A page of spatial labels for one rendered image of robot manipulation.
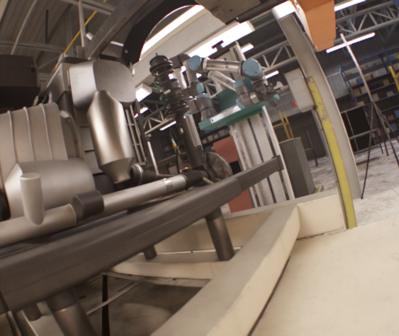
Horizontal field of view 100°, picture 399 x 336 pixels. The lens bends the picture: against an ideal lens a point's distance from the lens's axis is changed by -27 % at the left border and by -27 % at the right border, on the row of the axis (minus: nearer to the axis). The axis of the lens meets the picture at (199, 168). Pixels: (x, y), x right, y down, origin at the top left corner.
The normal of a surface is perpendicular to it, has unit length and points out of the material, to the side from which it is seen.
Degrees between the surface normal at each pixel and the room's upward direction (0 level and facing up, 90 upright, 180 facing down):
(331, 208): 90
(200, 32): 90
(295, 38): 90
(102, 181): 90
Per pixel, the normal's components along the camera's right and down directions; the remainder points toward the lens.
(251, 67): -0.29, 0.12
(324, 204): -0.54, 0.14
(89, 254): 0.78, -0.28
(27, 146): 0.63, -0.23
